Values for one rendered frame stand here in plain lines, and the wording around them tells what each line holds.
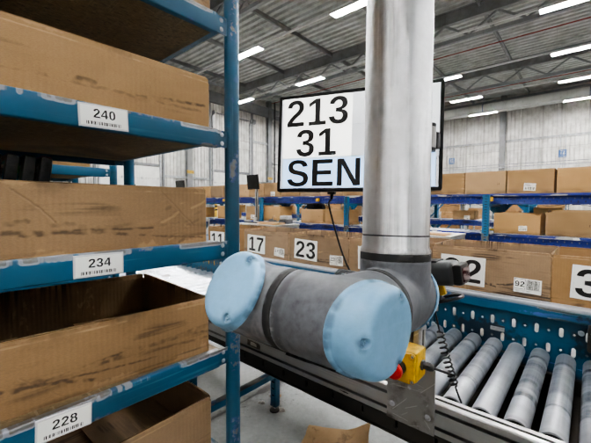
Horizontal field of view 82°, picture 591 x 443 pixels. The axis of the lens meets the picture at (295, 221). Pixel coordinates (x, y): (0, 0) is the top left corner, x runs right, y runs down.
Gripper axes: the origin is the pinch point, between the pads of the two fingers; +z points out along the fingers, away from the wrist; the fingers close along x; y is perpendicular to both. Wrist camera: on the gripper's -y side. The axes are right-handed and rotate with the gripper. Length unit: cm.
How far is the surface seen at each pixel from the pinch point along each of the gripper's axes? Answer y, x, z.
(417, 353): -2.1, 4.0, 20.2
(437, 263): -20.3, 8.0, 9.3
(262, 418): 46, -100, 112
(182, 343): 11.2, -21.9, -22.1
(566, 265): -46, 30, 69
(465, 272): -19.8, 13.3, 11.5
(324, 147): -51, -28, 3
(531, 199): -293, -11, 445
